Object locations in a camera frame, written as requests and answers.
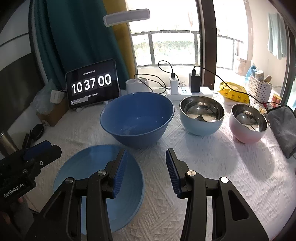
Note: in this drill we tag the pink steel bowl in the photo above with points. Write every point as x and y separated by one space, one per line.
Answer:
245 135

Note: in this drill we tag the hanging light blue towel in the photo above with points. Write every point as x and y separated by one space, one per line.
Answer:
276 34

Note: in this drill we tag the black charger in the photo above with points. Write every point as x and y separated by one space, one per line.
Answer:
194 82

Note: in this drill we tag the white desk lamp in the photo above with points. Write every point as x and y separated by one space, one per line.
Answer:
126 17

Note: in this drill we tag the small orange container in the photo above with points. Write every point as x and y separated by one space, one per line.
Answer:
276 98

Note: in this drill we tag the white perforated basket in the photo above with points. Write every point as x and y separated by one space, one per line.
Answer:
260 89

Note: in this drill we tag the balcony railing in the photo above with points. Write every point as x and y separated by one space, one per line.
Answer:
173 33

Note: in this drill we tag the light blue steel bowl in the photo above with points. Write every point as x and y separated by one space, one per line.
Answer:
201 126

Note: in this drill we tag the blue oval deep dish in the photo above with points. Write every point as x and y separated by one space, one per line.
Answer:
92 160

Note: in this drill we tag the person's left hand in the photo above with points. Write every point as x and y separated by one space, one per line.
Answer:
19 201

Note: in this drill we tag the dark sliding door frame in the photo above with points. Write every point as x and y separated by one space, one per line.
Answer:
207 46

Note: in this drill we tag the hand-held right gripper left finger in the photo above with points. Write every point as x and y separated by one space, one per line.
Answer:
120 173

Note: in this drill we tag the small white box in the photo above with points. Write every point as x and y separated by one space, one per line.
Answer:
57 96

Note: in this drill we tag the cardboard box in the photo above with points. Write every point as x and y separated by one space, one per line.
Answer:
52 115

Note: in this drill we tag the yellow printed packet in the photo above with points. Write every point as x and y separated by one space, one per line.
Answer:
233 92

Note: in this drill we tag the yellow curtain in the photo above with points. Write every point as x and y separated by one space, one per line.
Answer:
118 46

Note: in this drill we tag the tablet showing clock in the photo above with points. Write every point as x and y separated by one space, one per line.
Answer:
91 83

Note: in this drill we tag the black round zip case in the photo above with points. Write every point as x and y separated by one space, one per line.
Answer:
37 132

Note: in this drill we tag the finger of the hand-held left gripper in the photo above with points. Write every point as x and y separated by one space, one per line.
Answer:
50 154
38 149

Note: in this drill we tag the grey folded towel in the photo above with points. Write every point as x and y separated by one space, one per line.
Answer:
282 129

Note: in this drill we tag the large dark blue bowl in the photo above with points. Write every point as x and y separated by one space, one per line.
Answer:
136 115

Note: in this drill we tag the clear plastic bag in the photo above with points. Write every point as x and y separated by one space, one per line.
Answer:
42 97

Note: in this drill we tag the teal curtain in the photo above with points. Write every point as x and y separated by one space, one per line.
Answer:
81 34

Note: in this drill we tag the white charger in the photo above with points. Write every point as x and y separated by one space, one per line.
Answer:
174 85

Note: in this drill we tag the white power strip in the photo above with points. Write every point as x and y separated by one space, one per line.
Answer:
185 91

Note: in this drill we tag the clear tablet stand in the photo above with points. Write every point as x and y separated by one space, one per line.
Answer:
77 109

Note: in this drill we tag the steel thermos bottle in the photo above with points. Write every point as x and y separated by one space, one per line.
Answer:
5 143

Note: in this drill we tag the blue white packet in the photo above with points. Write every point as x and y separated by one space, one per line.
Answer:
252 70

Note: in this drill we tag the white textured tablecloth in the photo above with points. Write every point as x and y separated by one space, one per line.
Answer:
208 162

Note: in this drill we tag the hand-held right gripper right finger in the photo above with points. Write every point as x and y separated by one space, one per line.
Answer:
173 173

